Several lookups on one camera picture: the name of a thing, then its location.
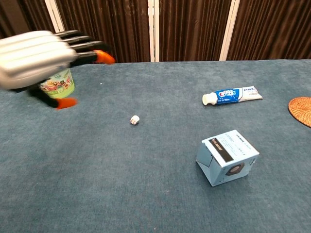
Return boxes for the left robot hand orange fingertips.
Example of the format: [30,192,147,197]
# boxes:
[0,30,116,110]

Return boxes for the round woven orange coaster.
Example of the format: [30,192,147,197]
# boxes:
[288,97,311,128]

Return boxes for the light blue cardboard box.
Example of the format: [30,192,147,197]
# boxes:
[195,130,260,187]

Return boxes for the green plastic cup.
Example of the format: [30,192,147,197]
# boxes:
[38,68,76,99]

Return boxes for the dark pleated screen panel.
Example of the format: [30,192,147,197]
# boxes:
[157,0,233,62]
[227,0,311,61]
[0,0,57,41]
[54,0,152,64]

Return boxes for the blue white toothpaste tube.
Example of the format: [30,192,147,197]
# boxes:
[202,85,263,106]

